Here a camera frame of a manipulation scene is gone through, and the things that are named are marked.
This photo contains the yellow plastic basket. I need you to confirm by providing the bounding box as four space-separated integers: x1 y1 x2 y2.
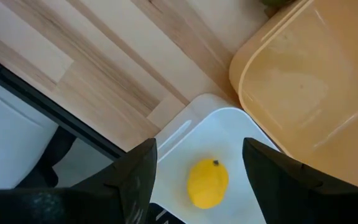
228 0 358 190

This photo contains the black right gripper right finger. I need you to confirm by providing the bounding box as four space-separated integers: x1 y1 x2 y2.
242 138 358 224

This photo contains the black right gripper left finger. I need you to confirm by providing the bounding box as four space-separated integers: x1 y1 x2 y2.
0 138 158 224

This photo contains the white plastic basket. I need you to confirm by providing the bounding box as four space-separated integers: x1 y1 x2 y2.
149 93 281 224

